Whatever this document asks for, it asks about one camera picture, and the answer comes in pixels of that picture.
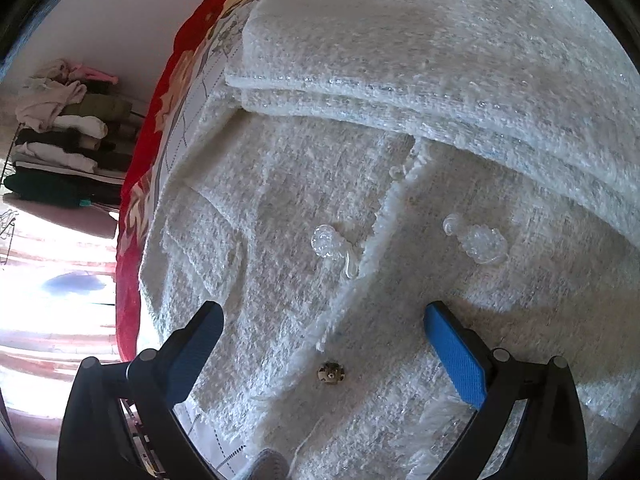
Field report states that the red floral bed blanket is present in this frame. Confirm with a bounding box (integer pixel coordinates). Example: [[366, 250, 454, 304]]
[[114, 0, 281, 364]]

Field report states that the white grid bed sheet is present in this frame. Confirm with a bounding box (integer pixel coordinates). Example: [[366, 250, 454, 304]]
[[172, 10, 261, 480]]

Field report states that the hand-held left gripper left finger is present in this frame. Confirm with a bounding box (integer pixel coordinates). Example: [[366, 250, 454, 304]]
[[56, 300, 225, 480]]

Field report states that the pile of folded clothes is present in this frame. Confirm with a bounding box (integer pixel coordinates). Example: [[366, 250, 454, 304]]
[[2, 58, 146, 209]]

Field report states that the white tweed jacket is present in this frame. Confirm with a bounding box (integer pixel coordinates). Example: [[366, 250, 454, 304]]
[[138, 0, 640, 480]]

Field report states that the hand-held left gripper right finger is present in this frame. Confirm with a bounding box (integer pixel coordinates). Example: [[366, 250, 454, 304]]
[[424, 301, 589, 480]]

